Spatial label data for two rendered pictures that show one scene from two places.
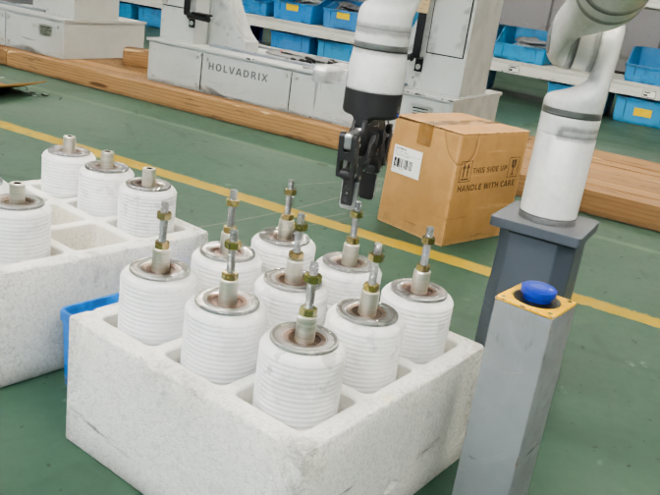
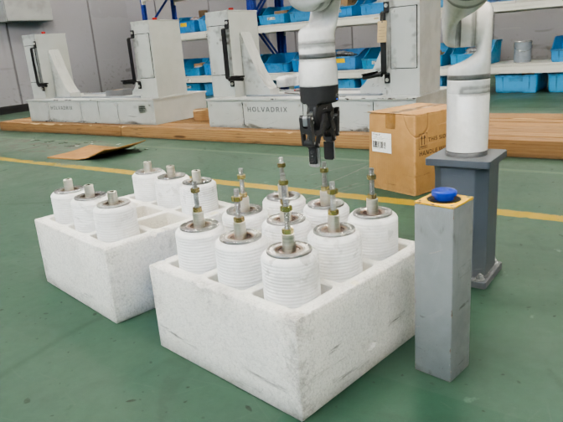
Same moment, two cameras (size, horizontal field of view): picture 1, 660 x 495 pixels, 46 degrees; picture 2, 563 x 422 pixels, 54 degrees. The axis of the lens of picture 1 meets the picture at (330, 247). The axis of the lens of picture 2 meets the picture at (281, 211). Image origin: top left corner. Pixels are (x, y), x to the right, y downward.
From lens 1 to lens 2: 15 cm
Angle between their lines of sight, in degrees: 9
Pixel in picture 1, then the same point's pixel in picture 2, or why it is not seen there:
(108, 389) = (178, 306)
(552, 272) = (475, 189)
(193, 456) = (233, 338)
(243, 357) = (255, 270)
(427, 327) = (380, 235)
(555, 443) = (498, 308)
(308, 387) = (294, 279)
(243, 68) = (270, 105)
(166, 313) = (206, 252)
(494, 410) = (429, 280)
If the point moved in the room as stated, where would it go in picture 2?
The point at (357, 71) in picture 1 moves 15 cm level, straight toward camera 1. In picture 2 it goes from (303, 74) to (294, 80)
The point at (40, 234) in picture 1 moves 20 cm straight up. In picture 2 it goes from (130, 220) to (116, 133)
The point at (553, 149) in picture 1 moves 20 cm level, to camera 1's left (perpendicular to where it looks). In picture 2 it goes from (459, 104) to (367, 109)
